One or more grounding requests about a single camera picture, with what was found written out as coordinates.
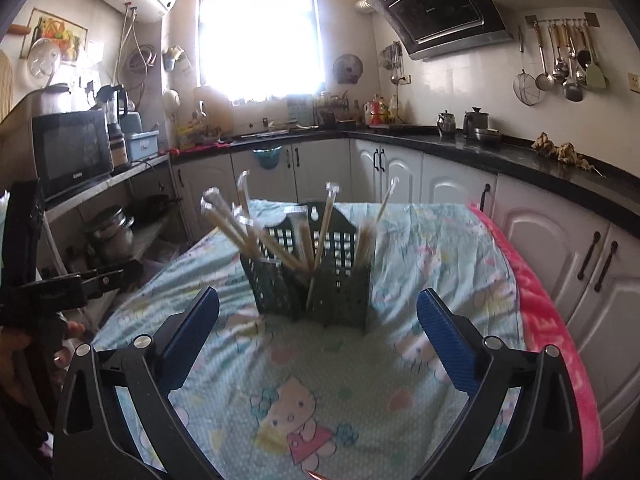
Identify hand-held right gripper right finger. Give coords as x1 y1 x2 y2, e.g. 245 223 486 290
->
416 287 587 480

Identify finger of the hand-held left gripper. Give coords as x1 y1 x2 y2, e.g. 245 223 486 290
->
81 258 145 302

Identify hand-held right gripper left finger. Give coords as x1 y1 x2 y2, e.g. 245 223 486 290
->
52 286 227 480

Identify bunch of wooden chopsticks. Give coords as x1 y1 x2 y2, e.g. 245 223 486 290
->
199 170 404 307

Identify dark green utensil basket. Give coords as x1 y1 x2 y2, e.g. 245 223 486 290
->
239 201 374 334

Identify person's left hand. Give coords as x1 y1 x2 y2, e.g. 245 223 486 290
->
0 321 87 411

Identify stack of steel pots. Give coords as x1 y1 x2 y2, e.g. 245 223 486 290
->
82 204 136 262

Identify black frying pan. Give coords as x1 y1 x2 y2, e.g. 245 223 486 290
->
127 192 184 222

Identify metal shelf rack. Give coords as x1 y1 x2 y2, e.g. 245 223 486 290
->
39 152 187 288

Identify pink blanket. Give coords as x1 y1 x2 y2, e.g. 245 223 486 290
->
466 202 604 467

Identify cartoon printed bedsheet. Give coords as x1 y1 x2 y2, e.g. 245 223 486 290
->
91 198 527 480

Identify black microwave oven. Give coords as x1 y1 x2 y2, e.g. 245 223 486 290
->
31 109 114 202

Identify blue storage box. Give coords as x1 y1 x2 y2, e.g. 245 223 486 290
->
123 129 160 162

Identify red cloth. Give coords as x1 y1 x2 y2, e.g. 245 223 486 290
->
174 139 231 154

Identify black blender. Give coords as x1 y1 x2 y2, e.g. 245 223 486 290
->
96 83 134 129

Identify blue hanging bin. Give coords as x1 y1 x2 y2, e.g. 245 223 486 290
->
252 145 282 170

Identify black kitchen countertop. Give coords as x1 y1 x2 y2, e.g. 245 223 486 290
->
170 126 640 212

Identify pile of ginger roots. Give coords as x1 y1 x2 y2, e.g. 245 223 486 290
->
530 132 597 174

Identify white round plastic cover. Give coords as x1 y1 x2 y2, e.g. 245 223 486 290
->
27 37 62 86

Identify row of condiment bottles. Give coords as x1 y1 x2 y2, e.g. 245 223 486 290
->
312 90 401 129

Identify small grey drawer organizer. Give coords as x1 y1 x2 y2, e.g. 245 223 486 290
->
285 93 316 129

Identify steel mesh strainer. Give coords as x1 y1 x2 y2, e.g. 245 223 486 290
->
513 27 544 107

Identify large steel ladle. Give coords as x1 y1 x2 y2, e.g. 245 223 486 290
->
562 24 585 104

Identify hanging kitchen tools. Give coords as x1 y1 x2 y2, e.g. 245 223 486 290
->
382 42 406 86

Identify bright kitchen window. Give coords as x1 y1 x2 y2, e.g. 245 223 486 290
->
197 0 326 104

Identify steel spoon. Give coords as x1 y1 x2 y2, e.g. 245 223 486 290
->
549 22 571 84

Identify green spatula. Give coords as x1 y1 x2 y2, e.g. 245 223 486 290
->
582 24 609 90

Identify black range hood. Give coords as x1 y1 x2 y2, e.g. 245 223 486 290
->
372 0 516 64

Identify coiled hose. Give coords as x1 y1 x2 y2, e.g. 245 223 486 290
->
127 44 159 79

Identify fruit wall poster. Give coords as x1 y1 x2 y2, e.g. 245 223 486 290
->
19 7 90 69

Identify small round wall fan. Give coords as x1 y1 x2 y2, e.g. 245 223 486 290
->
332 53 365 85

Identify wall utensil rail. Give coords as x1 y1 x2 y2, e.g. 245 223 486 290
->
524 12 601 29

